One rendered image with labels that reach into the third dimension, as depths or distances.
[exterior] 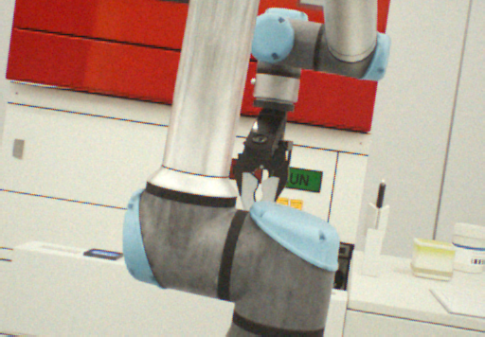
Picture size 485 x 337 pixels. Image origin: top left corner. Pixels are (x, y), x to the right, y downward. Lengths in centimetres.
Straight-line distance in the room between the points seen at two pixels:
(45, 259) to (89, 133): 66
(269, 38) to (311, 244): 46
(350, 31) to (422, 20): 231
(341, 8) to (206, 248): 38
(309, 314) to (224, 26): 36
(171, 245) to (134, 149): 108
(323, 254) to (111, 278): 55
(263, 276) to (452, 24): 262
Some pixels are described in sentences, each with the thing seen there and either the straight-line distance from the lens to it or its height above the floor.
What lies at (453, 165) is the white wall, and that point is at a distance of 378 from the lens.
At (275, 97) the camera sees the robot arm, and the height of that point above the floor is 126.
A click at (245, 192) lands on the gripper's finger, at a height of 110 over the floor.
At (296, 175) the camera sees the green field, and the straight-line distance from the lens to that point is 229.
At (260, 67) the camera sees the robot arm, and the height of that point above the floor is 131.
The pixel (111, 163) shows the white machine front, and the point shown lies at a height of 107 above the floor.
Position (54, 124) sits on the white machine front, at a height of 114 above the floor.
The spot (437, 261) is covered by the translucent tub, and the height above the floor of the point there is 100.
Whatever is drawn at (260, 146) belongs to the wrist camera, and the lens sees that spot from 166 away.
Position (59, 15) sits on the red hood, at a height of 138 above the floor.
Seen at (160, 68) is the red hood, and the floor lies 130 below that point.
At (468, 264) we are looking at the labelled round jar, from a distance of 222.
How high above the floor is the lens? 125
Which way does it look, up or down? 3 degrees down
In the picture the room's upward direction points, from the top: 8 degrees clockwise
